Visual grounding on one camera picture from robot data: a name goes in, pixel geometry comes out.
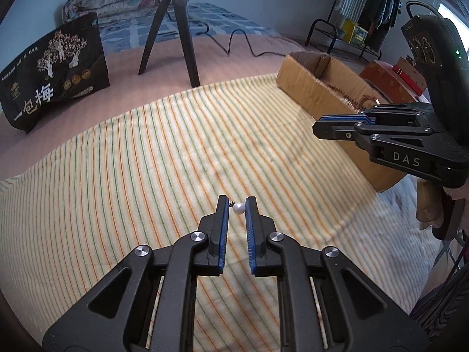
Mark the dark hanging clothes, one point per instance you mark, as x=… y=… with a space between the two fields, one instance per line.
x=381 y=3

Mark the black clothes rack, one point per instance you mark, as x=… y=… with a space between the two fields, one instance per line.
x=322 y=29

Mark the black snack bag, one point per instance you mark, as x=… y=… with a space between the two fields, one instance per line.
x=55 y=77

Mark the orange cabinet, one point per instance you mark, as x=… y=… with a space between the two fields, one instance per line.
x=381 y=77

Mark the person's right hand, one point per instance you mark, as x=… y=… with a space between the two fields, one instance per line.
x=429 y=205

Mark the yellow box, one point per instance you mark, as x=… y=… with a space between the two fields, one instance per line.
x=353 y=33

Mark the white pearl bead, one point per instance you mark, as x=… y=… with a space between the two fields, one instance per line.
x=239 y=208

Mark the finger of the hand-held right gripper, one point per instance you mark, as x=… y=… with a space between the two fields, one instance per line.
x=399 y=113
x=403 y=154

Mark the cardboard box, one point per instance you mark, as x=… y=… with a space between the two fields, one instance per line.
x=311 y=84

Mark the blue patterned bedsheet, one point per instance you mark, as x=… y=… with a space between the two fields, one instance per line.
x=220 y=18

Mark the dark striped clothing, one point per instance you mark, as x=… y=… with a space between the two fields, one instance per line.
x=443 y=319

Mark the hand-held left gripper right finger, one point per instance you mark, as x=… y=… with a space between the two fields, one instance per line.
x=251 y=234

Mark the long red wooden box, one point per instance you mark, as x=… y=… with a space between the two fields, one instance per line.
x=408 y=75

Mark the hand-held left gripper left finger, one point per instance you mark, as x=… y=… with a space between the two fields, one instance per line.
x=221 y=234

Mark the yellow striped cloth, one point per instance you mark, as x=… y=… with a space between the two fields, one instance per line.
x=146 y=176

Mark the folded floral quilt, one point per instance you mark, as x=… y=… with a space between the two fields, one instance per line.
x=117 y=0

